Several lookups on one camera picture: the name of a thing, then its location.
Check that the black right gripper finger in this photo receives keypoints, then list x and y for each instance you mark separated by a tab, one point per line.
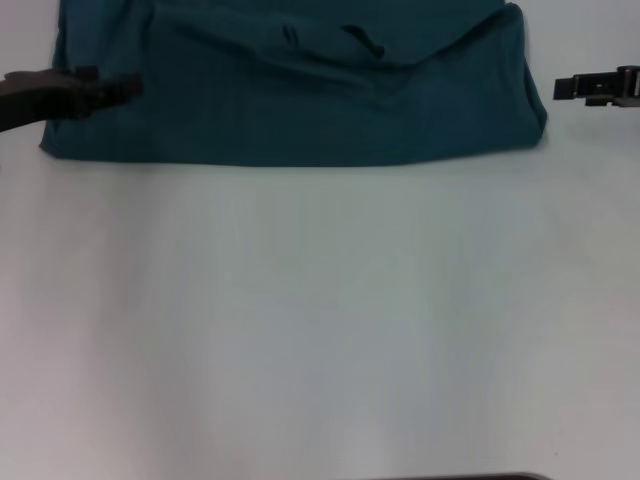
565	89

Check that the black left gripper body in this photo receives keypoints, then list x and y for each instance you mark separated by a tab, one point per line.
35	97

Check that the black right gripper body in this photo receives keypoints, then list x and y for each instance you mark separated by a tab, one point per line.
631	87

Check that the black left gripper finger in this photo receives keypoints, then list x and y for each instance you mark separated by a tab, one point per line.
122	90

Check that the teal blue printed t-shirt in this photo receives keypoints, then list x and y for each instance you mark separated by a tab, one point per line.
300	100

